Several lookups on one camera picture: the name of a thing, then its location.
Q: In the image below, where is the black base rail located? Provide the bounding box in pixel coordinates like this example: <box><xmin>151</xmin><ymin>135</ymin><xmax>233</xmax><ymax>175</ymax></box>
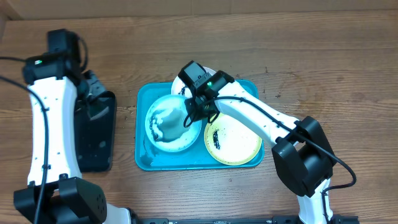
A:
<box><xmin>136</xmin><ymin>215</ymin><xmax>360</xmax><ymax>224</ymax></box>

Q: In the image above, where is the white plate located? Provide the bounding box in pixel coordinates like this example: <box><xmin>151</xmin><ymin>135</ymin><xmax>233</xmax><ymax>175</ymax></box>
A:
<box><xmin>171</xmin><ymin>67</ymin><xmax>216</xmax><ymax>98</ymax></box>

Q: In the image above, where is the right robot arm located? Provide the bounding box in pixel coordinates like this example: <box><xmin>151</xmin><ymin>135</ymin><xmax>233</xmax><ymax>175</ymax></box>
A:
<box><xmin>178</xmin><ymin>68</ymin><xmax>338</xmax><ymax>223</ymax></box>

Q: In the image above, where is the teal plastic tray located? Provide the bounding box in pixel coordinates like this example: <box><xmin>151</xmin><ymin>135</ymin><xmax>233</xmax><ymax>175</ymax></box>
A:
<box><xmin>134</xmin><ymin>79</ymin><xmax>265</xmax><ymax>172</ymax></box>

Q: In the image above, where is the light blue plate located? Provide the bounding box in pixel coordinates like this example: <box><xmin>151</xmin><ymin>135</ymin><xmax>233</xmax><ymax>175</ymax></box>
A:
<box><xmin>144</xmin><ymin>95</ymin><xmax>201</xmax><ymax>152</ymax></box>

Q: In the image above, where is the black rectangular water tray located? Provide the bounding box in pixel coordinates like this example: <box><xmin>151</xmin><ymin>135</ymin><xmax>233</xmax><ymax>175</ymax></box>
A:
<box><xmin>74</xmin><ymin>91</ymin><xmax>117</xmax><ymax>173</ymax></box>

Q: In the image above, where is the yellow-green plate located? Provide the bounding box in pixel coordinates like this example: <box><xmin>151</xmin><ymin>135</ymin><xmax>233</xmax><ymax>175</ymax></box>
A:
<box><xmin>204</xmin><ymin>114</ymin><xmax>262</xmax><ymax>166</ymax></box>

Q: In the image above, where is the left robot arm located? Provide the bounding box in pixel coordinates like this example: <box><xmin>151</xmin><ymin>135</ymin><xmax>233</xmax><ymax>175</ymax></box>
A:
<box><xmin>14</xmin><ymin>54</ymin><xmax>134</xmax><ymax>223</ymax></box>

